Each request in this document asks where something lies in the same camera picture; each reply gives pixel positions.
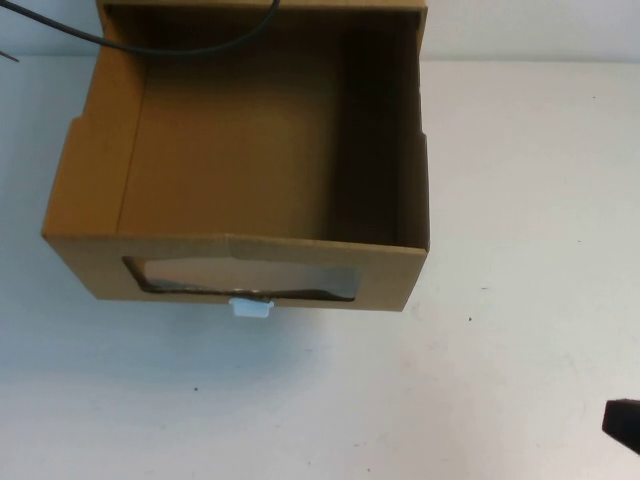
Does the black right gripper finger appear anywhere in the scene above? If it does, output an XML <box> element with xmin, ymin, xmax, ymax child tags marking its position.
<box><xmin>604</xmin><ymin>398</ymin><xmax>640</xmax><ymax>427</ymax></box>

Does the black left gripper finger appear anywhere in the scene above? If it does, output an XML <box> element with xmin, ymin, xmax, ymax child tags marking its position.
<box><xmin>602</xmin><ymin>413</ymin><xmax>640</xmax><ymax>457</ymax></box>

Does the cardboard drawer with window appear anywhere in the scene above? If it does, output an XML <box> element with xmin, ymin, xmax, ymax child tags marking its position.
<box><xmin>39</xmin><ymin>0</ymin><xmax>432</xmax><ymax>307</ymax></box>

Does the brown cardboard shoe box shell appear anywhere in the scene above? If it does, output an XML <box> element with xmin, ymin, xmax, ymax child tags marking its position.
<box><xmin>98</xmin><ymin>0</ymin><xmax>431</xmax><ymax>21</ymax></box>

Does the white plastic drawer handle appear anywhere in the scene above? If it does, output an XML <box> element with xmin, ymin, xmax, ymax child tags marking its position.
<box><xmin>228</xmin><ymin>295</ymin><xmax>276</xmax><ymax>319</ymax></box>

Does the black cable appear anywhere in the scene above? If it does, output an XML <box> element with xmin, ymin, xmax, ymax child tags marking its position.
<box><xmin>8</xmin><ymin>0</ymin><xmax>281</xmax><ymax>54</ymax></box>

